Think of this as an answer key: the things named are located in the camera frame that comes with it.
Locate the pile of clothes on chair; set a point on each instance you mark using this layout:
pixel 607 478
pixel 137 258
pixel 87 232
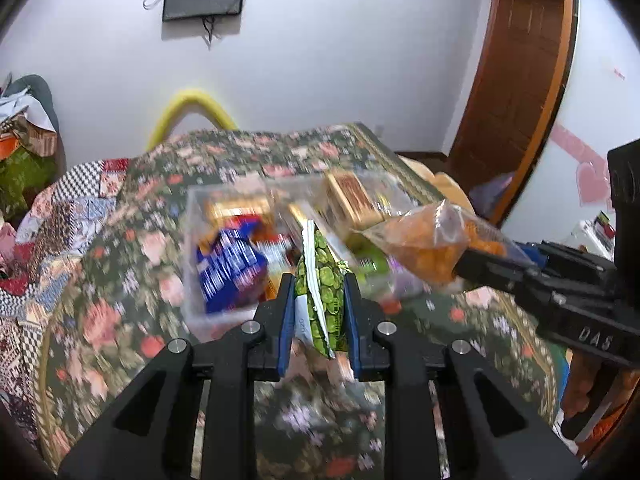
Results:
pixel 30 144

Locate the floral green bedspread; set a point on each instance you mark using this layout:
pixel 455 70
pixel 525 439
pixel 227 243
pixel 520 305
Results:
pixel 122 304

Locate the orange bread clear bag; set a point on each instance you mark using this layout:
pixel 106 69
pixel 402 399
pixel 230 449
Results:
pixel 430 240

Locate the brown wooden door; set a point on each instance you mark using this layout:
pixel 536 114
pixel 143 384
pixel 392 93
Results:
pixel 515 95

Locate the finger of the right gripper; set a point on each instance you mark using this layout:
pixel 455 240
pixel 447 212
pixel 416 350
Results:
pixel 534 253

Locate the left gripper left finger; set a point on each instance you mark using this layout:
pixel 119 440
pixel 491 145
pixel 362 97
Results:
pixel 148 430

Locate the patchwork quilt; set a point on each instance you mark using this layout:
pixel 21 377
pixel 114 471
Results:
pixel 42 251

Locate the blue biscuit snack bag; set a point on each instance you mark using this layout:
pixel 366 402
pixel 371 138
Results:
pixel 232 272

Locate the yellow fleece blanket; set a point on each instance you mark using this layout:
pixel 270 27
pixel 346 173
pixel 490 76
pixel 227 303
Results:
pixel 446 185

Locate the square cracker pack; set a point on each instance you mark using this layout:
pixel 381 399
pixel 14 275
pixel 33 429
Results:
pixel 351 201

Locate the clear plastic storage box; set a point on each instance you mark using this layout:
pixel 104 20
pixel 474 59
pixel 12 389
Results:
pixel 293 200

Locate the yellow padded bed rail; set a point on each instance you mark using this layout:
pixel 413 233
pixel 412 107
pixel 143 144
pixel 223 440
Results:
pixel 191 107

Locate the purple white snack bar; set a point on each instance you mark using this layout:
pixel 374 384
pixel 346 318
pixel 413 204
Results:
pixel 404 284

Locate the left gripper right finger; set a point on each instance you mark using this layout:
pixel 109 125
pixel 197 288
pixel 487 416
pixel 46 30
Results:
pixel 447 402

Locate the white wardrobe with hearts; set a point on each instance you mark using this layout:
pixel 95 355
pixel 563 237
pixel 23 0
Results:
pixel 599 111

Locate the long brown biscuit pack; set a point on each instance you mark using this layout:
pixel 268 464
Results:
pixel 253 206

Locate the green round jelly cup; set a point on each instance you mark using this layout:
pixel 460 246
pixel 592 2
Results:
pixel 369 258

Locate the green snack packet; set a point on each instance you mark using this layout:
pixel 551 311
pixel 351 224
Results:
pixel 319 294

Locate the red white snack pack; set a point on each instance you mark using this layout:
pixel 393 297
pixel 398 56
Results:
pixel 280 251

